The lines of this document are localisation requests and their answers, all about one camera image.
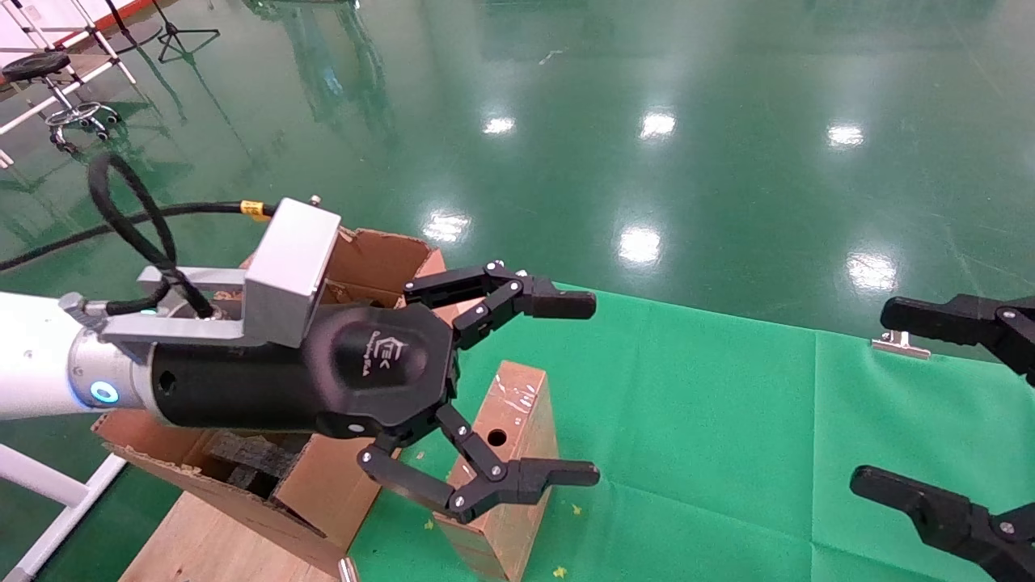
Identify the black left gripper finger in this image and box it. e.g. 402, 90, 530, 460
358, 404, 601, 525
403, 260, 598, 350

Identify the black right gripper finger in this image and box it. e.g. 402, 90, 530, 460
849, 465, 1035, 582
880, 293, 1035, 387

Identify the black round stool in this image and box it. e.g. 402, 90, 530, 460
2, 50, 122, 154

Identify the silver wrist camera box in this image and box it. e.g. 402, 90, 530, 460
61, 196, 342, 361

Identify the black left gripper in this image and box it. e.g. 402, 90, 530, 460
150, 303, 462, 442

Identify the green table cloth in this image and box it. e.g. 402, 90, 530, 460
348, 279, 1035, 582

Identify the black foam block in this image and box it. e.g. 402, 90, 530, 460
202, 431, 312, 498

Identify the small taped cardboard box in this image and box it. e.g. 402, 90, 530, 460
433, 360, 560, 582

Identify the white metal frame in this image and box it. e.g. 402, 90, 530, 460
0, 443, 129, 582

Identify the black tripod stand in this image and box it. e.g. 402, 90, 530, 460
150, 0, 221, 64

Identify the black round base stand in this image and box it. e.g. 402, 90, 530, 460
101, 0, 163, 53

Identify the large open cardboard carton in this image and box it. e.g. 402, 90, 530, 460
91, 226, 447, 579

